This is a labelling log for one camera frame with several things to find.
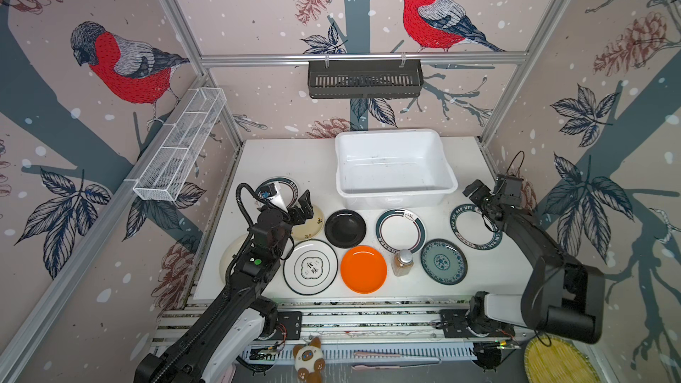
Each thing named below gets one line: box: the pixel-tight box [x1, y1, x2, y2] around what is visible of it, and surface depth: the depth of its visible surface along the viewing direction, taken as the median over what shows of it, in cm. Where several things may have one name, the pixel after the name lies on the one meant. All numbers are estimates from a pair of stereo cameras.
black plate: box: [324, 209, 368, 249], surface depth 94 cm
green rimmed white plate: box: [375, 207, 428, 256], surface depth 94 cm
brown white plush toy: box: [292, 336, 326, 383], surface depth 67 cm
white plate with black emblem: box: [282, 238, 339, 296], surface depth 85 cm
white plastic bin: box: [335, 127, 459, 212], surface depth 109 cm
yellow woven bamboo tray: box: [523, 335, 603, 383], surface depth 68 cm
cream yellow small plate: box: [290, 203, 326, 240], surface depth 94 cm
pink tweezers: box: [351, 351, 443, 370], surface depth 71 cm
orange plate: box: [340, 244, 388, 295], surface depth 85 cm
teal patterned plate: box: [420, 238, 469, 286], surface depth 87 cm
